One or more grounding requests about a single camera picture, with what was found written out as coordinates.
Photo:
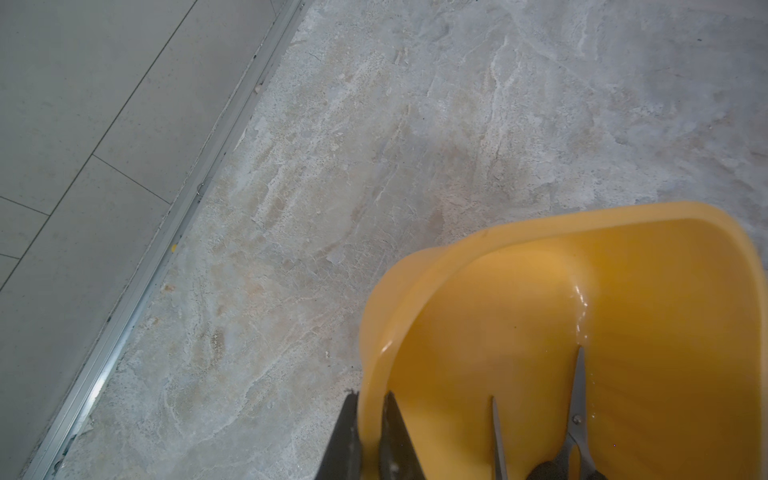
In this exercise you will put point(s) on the yellow plastic storage box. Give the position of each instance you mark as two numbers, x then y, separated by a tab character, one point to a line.
666	303

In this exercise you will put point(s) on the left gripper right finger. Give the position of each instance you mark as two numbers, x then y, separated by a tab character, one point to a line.
397	455

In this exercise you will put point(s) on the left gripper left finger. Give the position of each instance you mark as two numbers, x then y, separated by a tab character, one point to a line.
342	459

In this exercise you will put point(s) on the black ring handled scissors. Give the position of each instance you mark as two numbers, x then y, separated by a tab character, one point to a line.
500	467

